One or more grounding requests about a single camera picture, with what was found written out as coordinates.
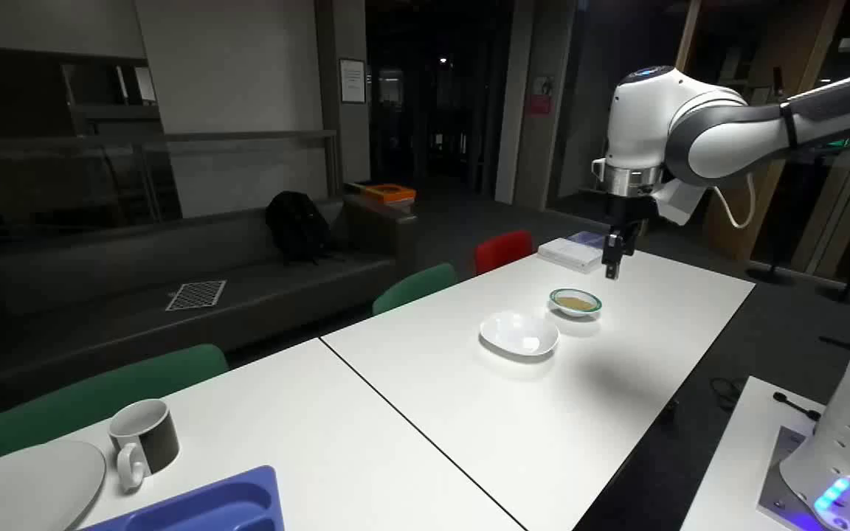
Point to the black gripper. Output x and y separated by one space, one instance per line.
633 209

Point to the brown rice grains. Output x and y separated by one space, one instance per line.
577 301

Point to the white bowl with green rim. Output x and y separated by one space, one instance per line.
577 304

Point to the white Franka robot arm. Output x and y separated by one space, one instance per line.
710 128

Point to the grey round plate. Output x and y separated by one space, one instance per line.
21 488

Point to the white paper box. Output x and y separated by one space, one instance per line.
567 251

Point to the red chair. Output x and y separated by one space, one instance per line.
502 248

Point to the small green chair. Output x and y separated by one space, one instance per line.
415 287

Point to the black dumbbell-shaped tool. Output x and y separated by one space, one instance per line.
797 401

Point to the clear bin with orange lid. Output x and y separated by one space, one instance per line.
387 209

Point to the black backpack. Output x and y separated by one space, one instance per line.
295 226

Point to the checked mat on sofa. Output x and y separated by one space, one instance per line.
195 295

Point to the blue compartment tray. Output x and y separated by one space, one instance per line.
207 504

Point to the white and black mug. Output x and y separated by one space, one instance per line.
145 438

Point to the dark grey sofa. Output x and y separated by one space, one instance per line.
100 285

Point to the wide green chair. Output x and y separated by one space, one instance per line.
89 398

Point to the red wall sign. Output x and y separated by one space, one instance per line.
542 99

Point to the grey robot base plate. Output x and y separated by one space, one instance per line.
773 495

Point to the white paper wall notice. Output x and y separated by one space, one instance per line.
351 80

